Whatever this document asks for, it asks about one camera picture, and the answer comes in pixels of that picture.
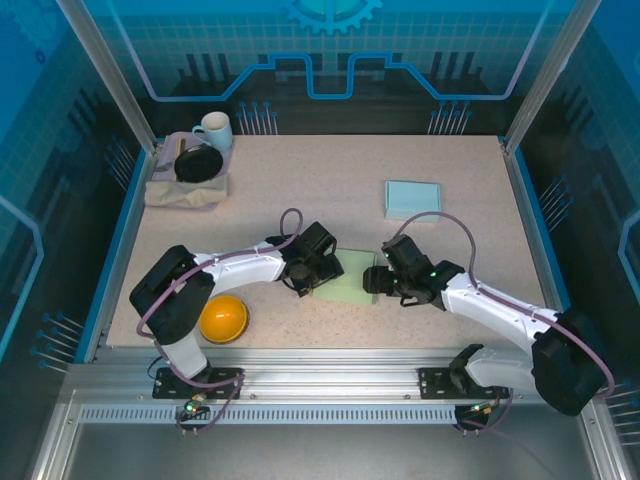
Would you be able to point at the wooden brush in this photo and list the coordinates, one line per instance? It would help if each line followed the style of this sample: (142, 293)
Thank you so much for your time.
(179, 150)

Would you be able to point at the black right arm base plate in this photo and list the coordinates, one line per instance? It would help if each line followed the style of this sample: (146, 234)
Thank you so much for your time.
(435, 382)

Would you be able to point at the orange bowl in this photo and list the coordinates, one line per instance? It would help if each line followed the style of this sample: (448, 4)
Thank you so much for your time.
(225, 317)

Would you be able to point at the black round bowl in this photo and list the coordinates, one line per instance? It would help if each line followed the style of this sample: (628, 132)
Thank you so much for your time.
(198, 165)

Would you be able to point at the small LED circuit board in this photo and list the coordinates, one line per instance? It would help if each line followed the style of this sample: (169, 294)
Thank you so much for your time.
(485, 407)
(195, 405)

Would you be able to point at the beige cloth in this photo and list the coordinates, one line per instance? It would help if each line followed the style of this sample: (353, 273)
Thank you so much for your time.
(185, 192)

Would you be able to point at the light blue ceramic mug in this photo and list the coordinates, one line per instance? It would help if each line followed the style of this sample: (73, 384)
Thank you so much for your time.
(218, 131)

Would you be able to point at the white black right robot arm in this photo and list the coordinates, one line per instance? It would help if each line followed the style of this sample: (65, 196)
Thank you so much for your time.
(490, 310)

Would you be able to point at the light green cloth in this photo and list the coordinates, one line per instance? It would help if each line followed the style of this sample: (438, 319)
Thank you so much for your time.
(352, 277)

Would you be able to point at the light blue paper box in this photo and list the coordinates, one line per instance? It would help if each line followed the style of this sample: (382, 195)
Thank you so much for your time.
(412, 197)

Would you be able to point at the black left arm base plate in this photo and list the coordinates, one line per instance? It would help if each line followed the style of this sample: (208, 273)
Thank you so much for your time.
(167, 382)

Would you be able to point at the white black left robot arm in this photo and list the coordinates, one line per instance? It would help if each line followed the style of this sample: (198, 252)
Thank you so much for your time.
(240, 270)

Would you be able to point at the aluminium frame post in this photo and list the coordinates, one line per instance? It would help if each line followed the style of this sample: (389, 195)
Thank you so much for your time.
(107, 75)
(550, 75)

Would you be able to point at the aluminium frame rail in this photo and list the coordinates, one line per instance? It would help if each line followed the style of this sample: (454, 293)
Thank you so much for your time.
(330, 370)

